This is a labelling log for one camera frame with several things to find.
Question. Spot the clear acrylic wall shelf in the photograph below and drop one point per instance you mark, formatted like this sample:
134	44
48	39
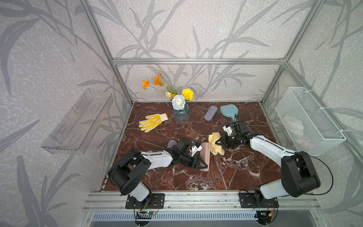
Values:
76	130

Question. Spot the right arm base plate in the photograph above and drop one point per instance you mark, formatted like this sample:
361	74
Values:
249	202

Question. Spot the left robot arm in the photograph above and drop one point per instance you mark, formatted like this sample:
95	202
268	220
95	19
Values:
127	174

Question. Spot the pink eyeglass case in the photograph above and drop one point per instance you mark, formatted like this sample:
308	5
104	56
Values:
205	156

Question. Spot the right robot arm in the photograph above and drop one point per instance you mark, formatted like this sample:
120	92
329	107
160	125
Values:
298	174

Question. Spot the yellow work glove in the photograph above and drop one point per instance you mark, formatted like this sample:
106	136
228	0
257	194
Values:
152	121

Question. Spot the aluminium mounting rail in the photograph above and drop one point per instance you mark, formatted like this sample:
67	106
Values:
196	201

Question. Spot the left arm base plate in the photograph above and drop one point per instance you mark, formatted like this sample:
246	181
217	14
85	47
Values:
153	201

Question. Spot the white wire mesh basket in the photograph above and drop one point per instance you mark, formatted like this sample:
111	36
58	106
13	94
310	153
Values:
309	126

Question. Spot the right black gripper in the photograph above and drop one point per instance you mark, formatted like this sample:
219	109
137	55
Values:
222	140

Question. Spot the glass vase with flowers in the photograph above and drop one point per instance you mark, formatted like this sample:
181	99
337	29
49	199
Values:
181	109

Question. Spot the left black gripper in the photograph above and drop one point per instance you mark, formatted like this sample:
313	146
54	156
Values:
197	164

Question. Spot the teal hand mirror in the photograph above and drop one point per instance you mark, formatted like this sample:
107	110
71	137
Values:
229	111

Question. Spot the lavender eyeglass case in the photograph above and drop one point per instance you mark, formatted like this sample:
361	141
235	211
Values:
210	114
171	144

